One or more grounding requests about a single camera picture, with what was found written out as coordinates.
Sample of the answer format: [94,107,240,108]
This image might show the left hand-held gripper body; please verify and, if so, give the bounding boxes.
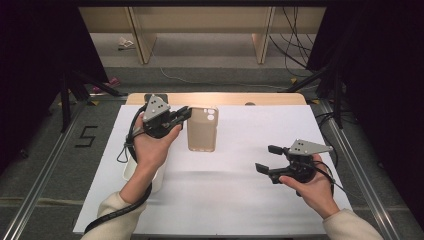
[142,93,183,140]

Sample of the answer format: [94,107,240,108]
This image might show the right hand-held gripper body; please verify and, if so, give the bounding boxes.
[269,138,335,185]

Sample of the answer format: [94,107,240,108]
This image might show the beige phone case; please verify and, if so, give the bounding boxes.
[186,105,220,153]

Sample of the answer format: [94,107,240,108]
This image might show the white plastic bin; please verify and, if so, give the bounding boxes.
[122,133,168,194]

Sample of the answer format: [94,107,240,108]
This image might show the person's right hand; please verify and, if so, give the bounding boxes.
[279,153,341,220]

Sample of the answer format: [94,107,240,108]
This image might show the person's left hand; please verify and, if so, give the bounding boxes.
[134,123,184,175]

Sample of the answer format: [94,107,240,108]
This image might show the pink object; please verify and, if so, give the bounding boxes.
[92,76,122,94]

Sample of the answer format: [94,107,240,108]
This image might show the black metal stand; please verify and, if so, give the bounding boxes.
[281,63,344,129]
[59,68,128,134]

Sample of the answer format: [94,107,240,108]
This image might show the light wooden desk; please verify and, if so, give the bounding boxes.
[78,6,327,65]

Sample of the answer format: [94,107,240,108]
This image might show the dark curtain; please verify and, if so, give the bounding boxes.
[0,0,109,174]
[306,0,424,221]

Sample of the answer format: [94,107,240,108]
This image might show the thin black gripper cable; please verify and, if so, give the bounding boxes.
[308,159,348,198]

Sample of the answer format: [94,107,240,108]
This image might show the aluminium rail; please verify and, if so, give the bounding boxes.
[0,101,88,240]
[316,99,401,240]

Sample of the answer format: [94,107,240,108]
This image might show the thick black gripper cable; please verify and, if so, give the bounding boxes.
[83,104,154,234]

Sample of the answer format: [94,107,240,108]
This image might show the black cables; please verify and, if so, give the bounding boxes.
[268,6,318,73]

